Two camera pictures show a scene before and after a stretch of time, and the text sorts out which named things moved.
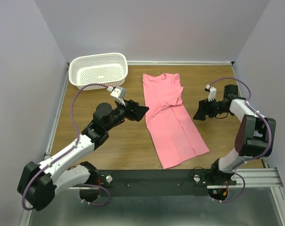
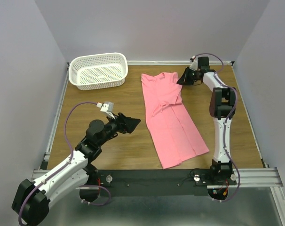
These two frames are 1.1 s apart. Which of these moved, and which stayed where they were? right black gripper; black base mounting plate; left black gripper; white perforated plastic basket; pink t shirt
Moved: right black gripper; left black gripper
Stayed: white perforated plastic basket; pink t shirt; black base mounting plate
